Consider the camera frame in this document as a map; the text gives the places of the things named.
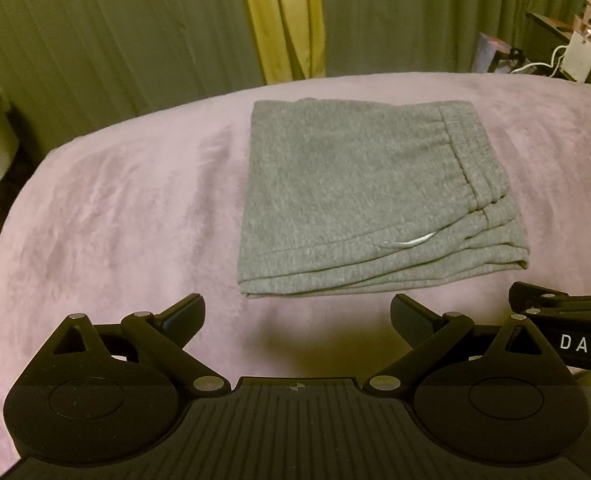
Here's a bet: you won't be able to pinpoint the yellow curtain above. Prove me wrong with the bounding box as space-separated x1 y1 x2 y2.
236 0 327 86

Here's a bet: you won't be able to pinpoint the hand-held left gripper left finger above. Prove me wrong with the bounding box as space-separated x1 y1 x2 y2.
26 293 232 397

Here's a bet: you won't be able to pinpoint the white charger box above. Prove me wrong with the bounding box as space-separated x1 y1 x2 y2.
561 30 591 84

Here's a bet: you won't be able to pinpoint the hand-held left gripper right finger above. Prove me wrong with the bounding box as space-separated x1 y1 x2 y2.
367 294 571 396

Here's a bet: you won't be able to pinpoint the white cable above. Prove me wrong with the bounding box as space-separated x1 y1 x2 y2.
513 0 591 78

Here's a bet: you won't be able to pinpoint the green curtain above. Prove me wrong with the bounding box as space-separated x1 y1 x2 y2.
0 0 269 153
320 0 591 78

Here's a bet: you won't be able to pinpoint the dark side table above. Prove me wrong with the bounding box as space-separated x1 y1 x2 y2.
523 10 591 88

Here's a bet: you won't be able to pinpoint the purple blanket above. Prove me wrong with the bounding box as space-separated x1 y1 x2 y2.
0 69 591 431

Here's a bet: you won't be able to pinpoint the pale paper bag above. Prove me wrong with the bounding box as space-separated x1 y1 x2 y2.
472 31 512 77

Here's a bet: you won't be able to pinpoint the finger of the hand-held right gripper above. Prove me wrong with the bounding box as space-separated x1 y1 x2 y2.
507 281 591 322

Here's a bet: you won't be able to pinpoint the grey pants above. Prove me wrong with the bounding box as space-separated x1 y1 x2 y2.
237 98 532 302

